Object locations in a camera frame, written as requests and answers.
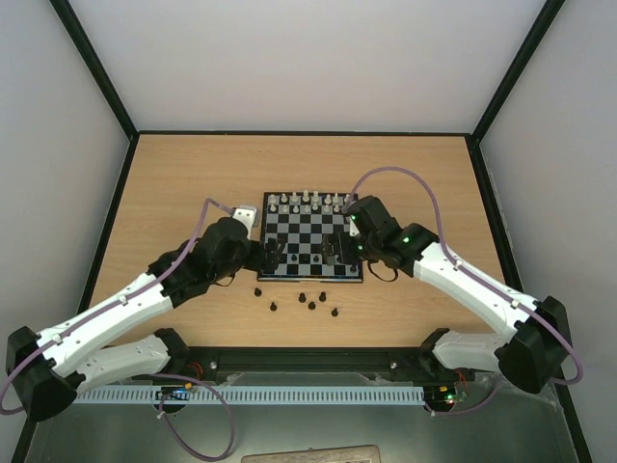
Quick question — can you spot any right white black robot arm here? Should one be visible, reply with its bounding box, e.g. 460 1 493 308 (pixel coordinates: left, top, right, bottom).
322 224 572 394

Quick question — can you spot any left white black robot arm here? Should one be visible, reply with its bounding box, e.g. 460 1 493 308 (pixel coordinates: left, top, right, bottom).
6 209 279 422

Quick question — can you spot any left controller circuit board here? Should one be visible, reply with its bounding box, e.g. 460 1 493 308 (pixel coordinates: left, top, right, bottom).
154 383 199 401

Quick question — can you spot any black aluminium mounting rail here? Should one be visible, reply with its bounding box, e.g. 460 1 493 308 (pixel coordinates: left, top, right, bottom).
182 344 560 382

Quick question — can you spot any controller circuit board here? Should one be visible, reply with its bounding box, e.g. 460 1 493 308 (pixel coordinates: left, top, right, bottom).
154 383 199 401
424 382 469 405

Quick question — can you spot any light blue slotted cable duct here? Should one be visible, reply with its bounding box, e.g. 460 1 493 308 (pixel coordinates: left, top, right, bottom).
75 385 425 406

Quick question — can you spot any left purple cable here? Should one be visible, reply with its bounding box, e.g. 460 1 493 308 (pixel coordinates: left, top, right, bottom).
0 197 238 458

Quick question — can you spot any right controller circuit board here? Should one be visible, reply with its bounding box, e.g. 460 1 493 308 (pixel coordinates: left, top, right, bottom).
424 382 469 405

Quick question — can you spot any black white chess board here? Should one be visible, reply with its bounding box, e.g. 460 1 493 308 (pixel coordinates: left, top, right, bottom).
257 191 363 283

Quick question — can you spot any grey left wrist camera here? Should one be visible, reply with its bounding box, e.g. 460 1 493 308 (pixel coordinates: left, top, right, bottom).
231 204 261 229

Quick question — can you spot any black cage frame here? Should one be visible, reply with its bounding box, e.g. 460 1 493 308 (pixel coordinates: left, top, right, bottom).
9 0 594 463

